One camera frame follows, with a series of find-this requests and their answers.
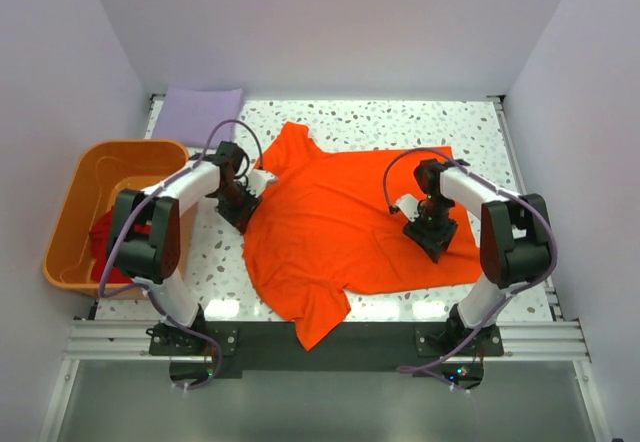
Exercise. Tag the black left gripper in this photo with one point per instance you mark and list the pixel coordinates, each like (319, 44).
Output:
(240, 208)

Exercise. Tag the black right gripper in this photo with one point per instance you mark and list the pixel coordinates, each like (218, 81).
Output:
(431, 232)

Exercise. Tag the orange t-shirt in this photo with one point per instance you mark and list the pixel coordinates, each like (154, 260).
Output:
(323, 230)

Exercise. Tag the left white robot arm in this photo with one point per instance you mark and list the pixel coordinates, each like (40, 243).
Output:
(145, 241)

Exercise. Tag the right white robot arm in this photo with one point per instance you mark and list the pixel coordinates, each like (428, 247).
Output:
(517, 248)

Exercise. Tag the folded lavender t-shirt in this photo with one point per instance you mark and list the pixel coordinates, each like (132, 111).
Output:
(188, 116)

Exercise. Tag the orange plastic basket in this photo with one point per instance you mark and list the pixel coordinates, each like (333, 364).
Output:
(101, 173)

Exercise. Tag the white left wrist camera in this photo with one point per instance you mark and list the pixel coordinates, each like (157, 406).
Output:
(259, 180)

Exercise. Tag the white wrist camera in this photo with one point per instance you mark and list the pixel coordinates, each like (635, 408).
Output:
(259, 180)
(408, 205)

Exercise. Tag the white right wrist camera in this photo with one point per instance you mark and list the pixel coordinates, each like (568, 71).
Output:
(408, 205)

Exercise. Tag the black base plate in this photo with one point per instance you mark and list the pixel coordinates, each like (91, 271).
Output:
(273, 346)

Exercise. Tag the aluminium front rail frame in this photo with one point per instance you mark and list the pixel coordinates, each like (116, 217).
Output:
(529, 342)

